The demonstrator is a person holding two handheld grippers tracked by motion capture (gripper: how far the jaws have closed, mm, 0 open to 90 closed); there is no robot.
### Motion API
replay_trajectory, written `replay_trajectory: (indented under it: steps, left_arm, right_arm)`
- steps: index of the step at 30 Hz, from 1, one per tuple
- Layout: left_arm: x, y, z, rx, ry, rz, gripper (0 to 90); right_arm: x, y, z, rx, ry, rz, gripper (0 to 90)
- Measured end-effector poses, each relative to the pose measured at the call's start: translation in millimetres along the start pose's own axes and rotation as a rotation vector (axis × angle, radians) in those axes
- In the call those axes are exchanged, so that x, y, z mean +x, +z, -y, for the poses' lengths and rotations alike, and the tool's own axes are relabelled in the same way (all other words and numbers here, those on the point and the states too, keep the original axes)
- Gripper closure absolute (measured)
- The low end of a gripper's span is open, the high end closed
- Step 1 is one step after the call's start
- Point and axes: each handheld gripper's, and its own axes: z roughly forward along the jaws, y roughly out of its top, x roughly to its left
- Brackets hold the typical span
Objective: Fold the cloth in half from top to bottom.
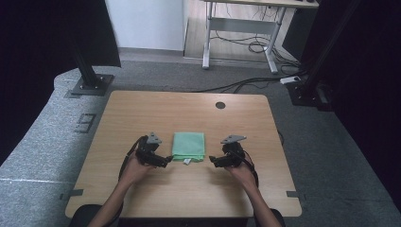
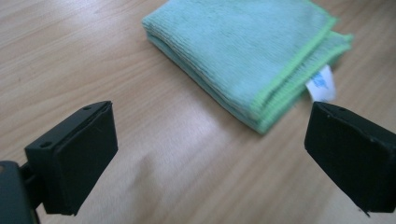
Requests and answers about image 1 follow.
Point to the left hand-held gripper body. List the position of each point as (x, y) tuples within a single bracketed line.
[(146, 151)]

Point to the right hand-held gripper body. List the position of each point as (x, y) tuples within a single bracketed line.
[(235, 154)]

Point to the green microfibre cloth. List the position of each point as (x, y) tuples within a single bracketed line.
[(188, 146)]

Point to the person's right hand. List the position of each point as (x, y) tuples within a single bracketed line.
[(244, 176)]

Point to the person's left hand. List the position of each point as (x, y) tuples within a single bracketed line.
[(135, 173)]

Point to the round black table grommet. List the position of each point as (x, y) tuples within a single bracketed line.
[(220, 105)]

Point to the dark floor socket cover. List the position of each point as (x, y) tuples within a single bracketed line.
[(85, 123)]

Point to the grey tape strip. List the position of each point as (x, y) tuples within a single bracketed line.
[(293, 194), (73, 193)]

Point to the black metal stand square base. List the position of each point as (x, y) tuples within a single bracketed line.
[(91, 84)]

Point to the white power strip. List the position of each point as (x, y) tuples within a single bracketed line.
[(290, 79)]

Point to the person's left leg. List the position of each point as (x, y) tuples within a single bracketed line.
[(80, 217)]

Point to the black curtain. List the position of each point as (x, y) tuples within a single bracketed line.
[(31, 47), (372, 94)]

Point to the black metal stand slanted post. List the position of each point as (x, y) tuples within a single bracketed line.
[(307, 91)]

